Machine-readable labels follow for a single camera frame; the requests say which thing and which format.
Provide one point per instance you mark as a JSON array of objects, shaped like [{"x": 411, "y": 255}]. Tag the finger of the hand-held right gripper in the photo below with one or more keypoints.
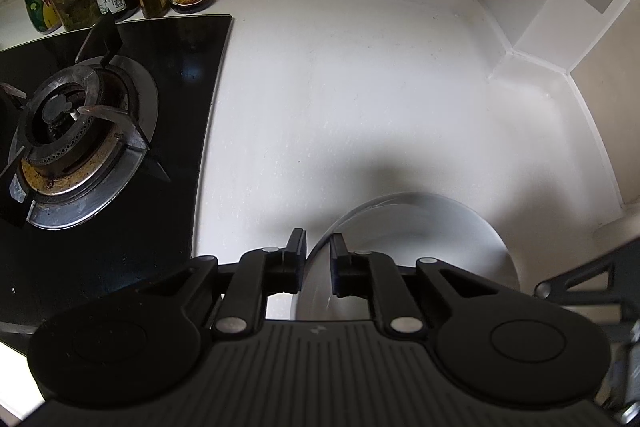
[{"x": 625, "y": 259}]

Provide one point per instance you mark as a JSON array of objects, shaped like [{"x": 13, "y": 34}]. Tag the black pan support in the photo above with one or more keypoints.
[{"x": 107, "y": 38}]

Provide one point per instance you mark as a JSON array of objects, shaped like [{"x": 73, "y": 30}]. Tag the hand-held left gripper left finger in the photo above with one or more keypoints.
[{"x": 298, "y": 243}]

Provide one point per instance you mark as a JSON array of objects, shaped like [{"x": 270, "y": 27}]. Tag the black glass gas stove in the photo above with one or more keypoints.
[{"x": 165, "y": 217}]

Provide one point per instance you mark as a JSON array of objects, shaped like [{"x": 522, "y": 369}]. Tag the gas burner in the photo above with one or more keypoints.
[{"x": 60, "y": 112}]

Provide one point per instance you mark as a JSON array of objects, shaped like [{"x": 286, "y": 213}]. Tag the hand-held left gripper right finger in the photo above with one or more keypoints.
[{"x": 338, "y": 247}]

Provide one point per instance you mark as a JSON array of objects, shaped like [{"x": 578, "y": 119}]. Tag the white plate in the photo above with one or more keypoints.
[{"x": 440, "y": 232}]

